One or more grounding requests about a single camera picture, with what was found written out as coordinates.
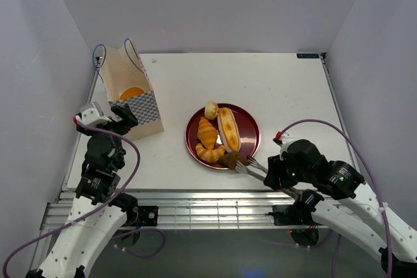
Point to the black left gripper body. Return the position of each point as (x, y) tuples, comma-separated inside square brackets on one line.
[(120, 126)]

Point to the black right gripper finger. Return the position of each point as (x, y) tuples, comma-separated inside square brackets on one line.
[(275, 172), (294, 193)]

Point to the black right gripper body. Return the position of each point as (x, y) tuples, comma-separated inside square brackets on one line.
[(290, 175)]

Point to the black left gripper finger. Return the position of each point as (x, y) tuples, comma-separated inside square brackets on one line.
[(122, 112), (129, 120)]

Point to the orange frosted ring donut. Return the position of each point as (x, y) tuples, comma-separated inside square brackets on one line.
[(131, 92)]

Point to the blue checkered paper bag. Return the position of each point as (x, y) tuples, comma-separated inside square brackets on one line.
[(126, 82)]

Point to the brown chocolate pastry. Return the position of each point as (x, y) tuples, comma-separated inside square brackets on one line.
[(230, 160)]

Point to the long toasted bread roll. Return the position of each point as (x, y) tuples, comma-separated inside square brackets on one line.
[(228, 130)]

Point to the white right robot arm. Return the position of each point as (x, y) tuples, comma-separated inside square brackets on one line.
[(335, 194)]

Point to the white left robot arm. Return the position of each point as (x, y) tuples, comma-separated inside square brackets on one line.
[(97, 209)]

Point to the dark red round plate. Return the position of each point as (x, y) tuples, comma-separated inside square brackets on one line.
[(250, 135)]

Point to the lower golden croissant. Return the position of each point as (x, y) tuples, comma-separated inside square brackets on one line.
[(209, 155)]

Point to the golden croissant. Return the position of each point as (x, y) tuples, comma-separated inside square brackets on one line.
[(209, 155), (207, 133)]

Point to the upper golden croissant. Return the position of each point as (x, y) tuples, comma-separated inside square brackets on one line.
[(207, 133)]

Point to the small round yellow bun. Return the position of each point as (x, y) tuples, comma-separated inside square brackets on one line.
[(211, 110)]

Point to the dark label sticker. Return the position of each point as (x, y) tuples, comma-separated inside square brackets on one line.
[(307, 55)]

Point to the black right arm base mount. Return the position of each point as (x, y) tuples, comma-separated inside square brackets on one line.
[(295, 214)]

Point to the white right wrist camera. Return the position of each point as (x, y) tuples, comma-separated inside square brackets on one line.
[(283, 140)]

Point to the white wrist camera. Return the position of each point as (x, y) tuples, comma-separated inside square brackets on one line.
[(91, 115), (283, 140)]

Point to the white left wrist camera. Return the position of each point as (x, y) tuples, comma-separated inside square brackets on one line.
[(91, 115)]

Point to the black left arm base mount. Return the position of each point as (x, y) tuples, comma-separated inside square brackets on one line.
[(145, 216)]

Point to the aluminium table frame rail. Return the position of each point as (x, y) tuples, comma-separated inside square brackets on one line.
[(204, 210)]

